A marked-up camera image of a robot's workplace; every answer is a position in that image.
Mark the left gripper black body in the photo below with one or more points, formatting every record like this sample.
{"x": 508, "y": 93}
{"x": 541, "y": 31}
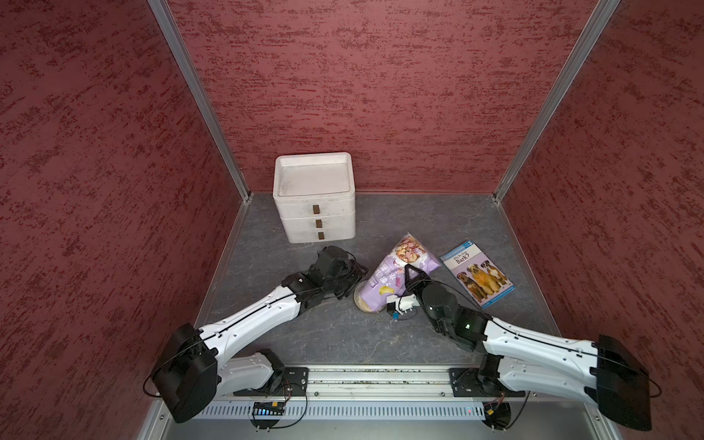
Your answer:
{"x": 347, "y": 279}

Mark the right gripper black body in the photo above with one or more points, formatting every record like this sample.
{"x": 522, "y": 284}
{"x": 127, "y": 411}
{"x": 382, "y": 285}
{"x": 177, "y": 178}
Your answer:
{"x": 440, "y": 327}

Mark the purple oats bag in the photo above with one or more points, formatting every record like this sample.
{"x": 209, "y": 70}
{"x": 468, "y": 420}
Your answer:
{"x": 388, "y": 278}

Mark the green patterned breakfast bowl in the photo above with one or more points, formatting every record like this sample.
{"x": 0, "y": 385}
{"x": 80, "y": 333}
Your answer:
{"x": 368, "y": 299}

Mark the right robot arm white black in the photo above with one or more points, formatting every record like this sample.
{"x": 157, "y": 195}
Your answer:
{"x": 603, "y": 373}

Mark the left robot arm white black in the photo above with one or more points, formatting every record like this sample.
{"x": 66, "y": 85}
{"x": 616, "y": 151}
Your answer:
{"x": 199, "y": 364}

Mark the dog book Why Dogs Bark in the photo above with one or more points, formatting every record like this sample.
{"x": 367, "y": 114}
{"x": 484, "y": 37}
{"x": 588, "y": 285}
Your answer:
{"x": 479, "y": 276}

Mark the white three-drawer storage box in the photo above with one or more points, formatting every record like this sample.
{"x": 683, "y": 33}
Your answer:
{"x": 315, "y": 195}

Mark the right controller board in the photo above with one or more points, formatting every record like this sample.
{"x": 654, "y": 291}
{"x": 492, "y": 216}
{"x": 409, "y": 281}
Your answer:
{"x": 497, "y": 416}

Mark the controller board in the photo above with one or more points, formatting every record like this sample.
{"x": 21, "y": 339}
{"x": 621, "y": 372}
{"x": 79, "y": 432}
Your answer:
{"x": 497, "y": 416}
{"x": 269, "y": 408}

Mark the left controller board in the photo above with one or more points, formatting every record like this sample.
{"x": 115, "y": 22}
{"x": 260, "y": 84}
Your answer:
{"x": 269, "y": 408}

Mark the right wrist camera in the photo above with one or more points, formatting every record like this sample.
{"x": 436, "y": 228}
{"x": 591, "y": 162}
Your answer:
{"x": 401, "y": 308}

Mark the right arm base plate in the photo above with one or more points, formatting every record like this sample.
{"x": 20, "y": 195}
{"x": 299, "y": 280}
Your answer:
{"x": 466, "y": 383}

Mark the aluminium mounting rail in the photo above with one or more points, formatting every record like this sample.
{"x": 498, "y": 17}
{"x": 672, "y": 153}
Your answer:
{"x": 379, "y": 379}

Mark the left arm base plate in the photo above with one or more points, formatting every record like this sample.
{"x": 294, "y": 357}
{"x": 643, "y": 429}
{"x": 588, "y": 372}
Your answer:
{"x": 286, "y": 383}

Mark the perforated cable duct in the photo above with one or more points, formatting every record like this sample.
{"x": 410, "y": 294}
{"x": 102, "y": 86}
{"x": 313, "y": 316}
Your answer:
{"x": 352, "y": 410}

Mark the left corner aluminium post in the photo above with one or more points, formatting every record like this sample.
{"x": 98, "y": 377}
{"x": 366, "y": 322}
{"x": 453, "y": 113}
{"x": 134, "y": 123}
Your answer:
{"x": 167, "y": 23}

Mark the corner aluminium post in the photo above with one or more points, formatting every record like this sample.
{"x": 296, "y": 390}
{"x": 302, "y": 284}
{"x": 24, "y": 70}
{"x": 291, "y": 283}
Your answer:
{"x": 167, "y": 23}
{"x": 594, "y": 27}

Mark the right corner aluminium post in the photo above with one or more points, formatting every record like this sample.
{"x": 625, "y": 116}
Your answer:
{"x": 594, "y": 27}

